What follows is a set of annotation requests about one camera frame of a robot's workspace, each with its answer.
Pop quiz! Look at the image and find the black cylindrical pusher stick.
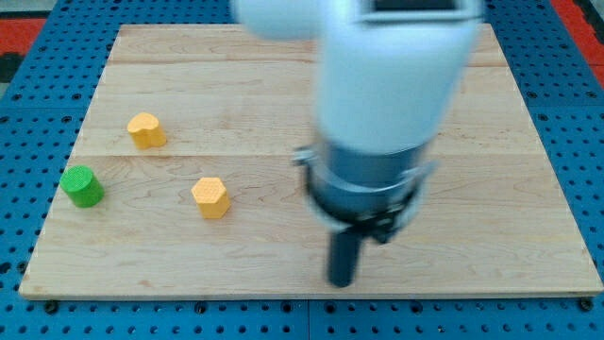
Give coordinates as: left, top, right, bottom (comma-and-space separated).
327, 229, 362, 287

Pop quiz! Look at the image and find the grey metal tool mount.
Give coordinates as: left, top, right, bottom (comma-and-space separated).
293, 138, 436, 244

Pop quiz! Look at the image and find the green cylinder block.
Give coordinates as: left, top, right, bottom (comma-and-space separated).
59, 165, 105, 208

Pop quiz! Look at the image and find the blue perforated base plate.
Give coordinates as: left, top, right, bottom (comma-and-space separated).
1, 0, 603, 339

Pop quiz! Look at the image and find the yellow hexagon block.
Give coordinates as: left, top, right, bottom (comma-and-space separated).
191, 177, 230, 219

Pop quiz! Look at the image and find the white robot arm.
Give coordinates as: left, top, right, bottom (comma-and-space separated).
231, 0, 483, 287

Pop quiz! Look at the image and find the yellow heart block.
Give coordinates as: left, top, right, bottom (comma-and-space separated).
126, 112, 167, 149

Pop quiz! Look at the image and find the wooden board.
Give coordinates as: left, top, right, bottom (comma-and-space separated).
20, 25, 603, 300

